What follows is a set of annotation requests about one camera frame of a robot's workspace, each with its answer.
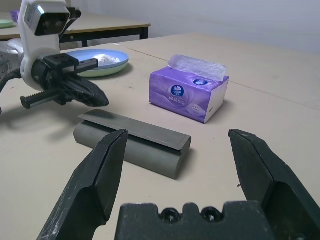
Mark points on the white tissue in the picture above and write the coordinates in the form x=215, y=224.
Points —
x=107, y=58

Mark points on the pale blue plate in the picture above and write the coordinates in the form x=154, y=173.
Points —
x=82, y=55

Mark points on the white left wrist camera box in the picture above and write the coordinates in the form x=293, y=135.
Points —
x=32, y=50

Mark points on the side table black frame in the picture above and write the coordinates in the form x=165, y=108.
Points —
x=100, y=27

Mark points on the pale green plate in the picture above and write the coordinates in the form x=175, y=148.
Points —
x=107, y=72

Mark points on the small green dish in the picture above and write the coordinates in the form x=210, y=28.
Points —
x=5, y=24

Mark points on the purple tissue pack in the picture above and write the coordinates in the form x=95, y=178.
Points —
x=180, y=97

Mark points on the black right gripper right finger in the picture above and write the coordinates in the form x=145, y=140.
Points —
x=275, y=180

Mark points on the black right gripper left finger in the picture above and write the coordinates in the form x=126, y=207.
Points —
x=90, y=187

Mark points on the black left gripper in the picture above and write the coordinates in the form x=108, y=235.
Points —
x=60, y=63

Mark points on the grey glasses case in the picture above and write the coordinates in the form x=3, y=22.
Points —
x=140, y=152

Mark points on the small purple object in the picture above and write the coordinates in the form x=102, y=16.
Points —
x=15, y=15

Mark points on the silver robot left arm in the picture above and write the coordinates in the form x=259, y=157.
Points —
x=10, y=50

